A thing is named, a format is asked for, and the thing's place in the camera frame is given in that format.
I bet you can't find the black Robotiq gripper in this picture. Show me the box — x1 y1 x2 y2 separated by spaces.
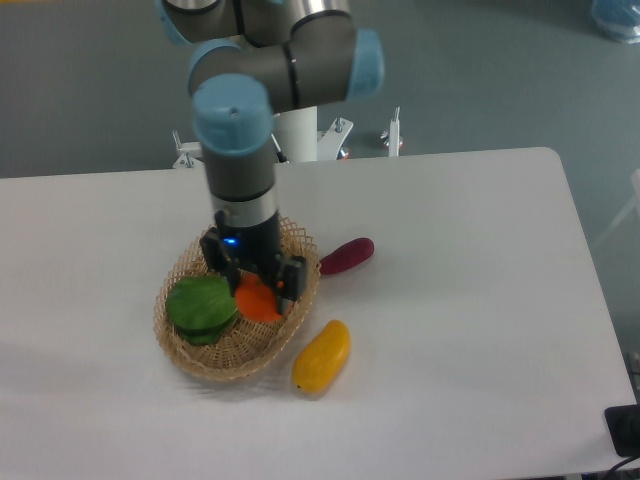
199 210 307 315

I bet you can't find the orange fruit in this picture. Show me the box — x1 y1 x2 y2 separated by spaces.
234 273 282 323

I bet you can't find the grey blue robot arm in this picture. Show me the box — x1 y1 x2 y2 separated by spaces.
155 1 385 318

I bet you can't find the woven wicker basket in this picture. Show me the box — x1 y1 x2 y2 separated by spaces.
154 216 320 382

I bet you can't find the green bok choy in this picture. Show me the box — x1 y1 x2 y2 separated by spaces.
165 276 237 346

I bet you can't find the purple sweet potato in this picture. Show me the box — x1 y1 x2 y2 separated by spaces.
320 237 375 276

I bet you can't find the yellow mango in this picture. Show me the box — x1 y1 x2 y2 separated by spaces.
291 319 351 395

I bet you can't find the white stand leg with foot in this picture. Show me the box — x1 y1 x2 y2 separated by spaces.
380 106 404 157

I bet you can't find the black device at edge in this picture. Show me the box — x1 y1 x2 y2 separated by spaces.
604 404 639 457

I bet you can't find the blue plastic bag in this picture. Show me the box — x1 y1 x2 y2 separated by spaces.
591 0 639 44

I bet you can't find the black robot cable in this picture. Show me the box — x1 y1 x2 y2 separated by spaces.
269 132 290 164

